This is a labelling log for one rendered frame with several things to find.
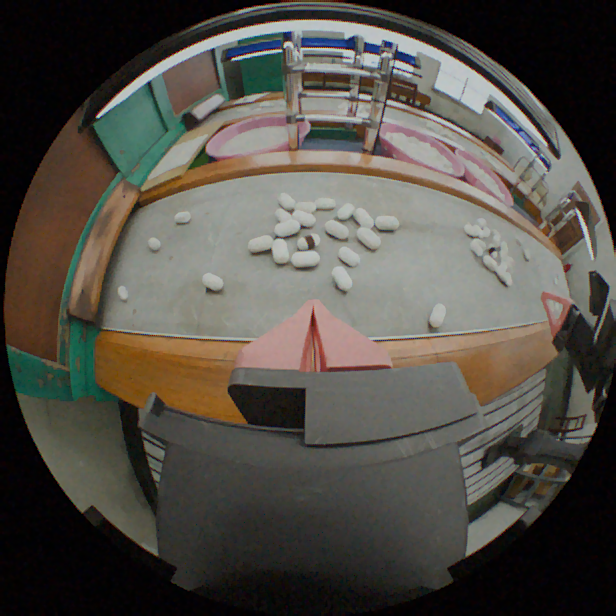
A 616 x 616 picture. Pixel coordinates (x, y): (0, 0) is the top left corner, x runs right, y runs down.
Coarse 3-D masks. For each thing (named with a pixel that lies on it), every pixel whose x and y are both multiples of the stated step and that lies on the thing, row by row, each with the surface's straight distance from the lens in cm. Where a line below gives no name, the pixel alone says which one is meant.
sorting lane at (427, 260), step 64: (192, 192) 46; (256, 192) 38; (320, 192) 36; (384, 192) 39; (128, 256) 48; (192, 256) 34; (256, 256) 29; (320, 256) 28; (384, 256) 30; (448, 256) 37; (512, 256) 58; (128, 320) 40; (192, 320) 30; (256, 320) 26; (384, 320) 26; (448, 320) 32; (512, 320) 47
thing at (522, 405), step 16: (544, 368) 90; (528, 384) 72; (544, 384) 91; (496, 400) 55; (512, 400) 65; (528, 400) 75; (496, 416) 56; (512, 416) 65; (528, 416) 79; (496, 432) 59; (528, 432) 86; (160, 448) 49; (464, 448) 50; (480, 448) 56; (160, 464) 52; (464, 464) 54; (480, 464) 60; (496, 464) 70; (512, 464) 85; (480, 480) 67; (496, 480) 79; (480, 496) 76
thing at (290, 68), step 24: (288, 48) 39; (384, 48) 41; (288, 72) 39; (336, 72) 39; (360, 72) 40; (384, 72) 40; (288, 96) 40; (384, 96) 41; (288, 120) 41; (312, 120) 42; (336, 120) 42; (360, 120) 42; (288, 144) 44
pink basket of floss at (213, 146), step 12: (252, 120) 69; (276, 120) 68; (228, 132) 67; (240, 132) 69; (300, 132) 61; (216, 144) 63; (300, 144) 54; (216, 156) 50; (228, 156) 47; (240, 156) 47
